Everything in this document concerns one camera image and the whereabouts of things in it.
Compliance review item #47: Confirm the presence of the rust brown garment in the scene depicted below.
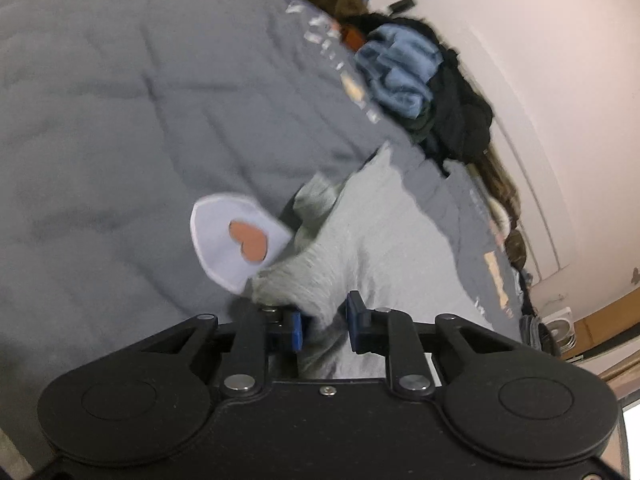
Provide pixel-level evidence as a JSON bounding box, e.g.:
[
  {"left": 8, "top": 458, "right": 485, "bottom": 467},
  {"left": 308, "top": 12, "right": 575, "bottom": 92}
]
[{"left": 340, "top": 25, "right": 363, "bottom": 53}]

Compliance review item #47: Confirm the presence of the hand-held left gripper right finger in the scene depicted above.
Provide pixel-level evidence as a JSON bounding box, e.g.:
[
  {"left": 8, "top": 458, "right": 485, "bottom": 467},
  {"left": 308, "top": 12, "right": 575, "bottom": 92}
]
[{"left": 346, "top": 290, "right": 506, "bottom": 398}]

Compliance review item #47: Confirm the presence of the white headboard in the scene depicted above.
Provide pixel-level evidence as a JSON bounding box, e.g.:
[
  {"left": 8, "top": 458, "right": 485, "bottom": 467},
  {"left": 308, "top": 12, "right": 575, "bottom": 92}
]
[{"left": 460, "top": 25, "right": 571, "bottom": 286}]

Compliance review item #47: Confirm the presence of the dark green garment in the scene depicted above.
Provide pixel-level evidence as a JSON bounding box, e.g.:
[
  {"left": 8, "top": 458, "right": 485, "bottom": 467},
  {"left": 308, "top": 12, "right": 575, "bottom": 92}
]
[{"left": 407, "top": 110, "right": 441, "bottom": 147}]

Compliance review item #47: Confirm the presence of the grey printed quilt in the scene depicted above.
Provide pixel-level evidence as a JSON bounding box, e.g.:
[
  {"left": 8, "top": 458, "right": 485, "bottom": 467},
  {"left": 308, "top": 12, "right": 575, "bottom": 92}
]
[{"left": 0, "top": 0, "right": 531, "bottom": 461}]

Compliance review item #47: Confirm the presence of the camouflage cloth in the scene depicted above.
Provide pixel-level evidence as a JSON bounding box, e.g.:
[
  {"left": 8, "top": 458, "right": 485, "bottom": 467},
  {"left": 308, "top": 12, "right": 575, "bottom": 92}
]
[{"left": 502, "top": 230, "right": 529, "bottom": 272}]

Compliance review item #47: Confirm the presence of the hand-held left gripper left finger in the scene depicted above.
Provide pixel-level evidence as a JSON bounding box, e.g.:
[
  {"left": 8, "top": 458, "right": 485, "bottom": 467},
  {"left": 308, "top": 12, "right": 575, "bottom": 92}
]
[{"left": 132, "top": 305, "right": 303, "bottom": 398}]

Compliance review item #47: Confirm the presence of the cream pillow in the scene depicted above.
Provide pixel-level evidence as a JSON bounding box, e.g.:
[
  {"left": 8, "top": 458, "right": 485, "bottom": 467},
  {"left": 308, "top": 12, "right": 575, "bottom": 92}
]
[{"left": 487, "top": 195, "right": 512, "bottom": 233}]

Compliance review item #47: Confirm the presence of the white box fan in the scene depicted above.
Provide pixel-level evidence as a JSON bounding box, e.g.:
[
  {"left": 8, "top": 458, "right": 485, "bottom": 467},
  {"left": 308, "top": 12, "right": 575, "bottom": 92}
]
[{"left": 545, "top": 307, "right": 576, "bottom": 354}]

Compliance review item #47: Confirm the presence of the brown padded coat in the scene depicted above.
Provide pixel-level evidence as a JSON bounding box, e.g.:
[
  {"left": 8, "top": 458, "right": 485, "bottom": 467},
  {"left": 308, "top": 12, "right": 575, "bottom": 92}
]
[{"left": 470, "top": 145, "right": 521, "bottom": 221}]

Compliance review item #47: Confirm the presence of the black garment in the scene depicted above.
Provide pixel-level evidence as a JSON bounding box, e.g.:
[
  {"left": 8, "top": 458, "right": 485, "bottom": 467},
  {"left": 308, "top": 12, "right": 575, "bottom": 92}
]
[{"left": 345, "top": 12, "right": 496, "bottom": 166}]

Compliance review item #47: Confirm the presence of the grey sweatshirt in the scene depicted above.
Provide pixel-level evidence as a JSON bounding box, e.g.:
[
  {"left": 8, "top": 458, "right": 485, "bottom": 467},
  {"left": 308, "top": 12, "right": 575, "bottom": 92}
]
[{"left": 250, "top": 145, "right": 501, "bottom": 381}]

